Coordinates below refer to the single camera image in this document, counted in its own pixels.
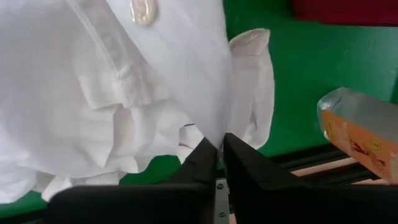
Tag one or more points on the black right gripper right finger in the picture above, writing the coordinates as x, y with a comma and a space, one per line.
280, 202

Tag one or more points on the grey metal frame bracket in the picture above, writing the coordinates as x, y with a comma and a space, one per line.
221, 202

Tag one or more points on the red plastic laundry bin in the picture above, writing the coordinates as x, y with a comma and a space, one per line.
342, 12

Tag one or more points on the black aluminium rig frame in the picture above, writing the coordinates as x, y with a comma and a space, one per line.
295, 159

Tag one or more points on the white button shirt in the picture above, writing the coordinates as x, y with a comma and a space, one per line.
109, 93

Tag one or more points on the orange label pump bottle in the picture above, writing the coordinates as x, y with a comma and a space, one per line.
357, 133

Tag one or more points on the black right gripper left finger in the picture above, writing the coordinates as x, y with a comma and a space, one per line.
140, 205

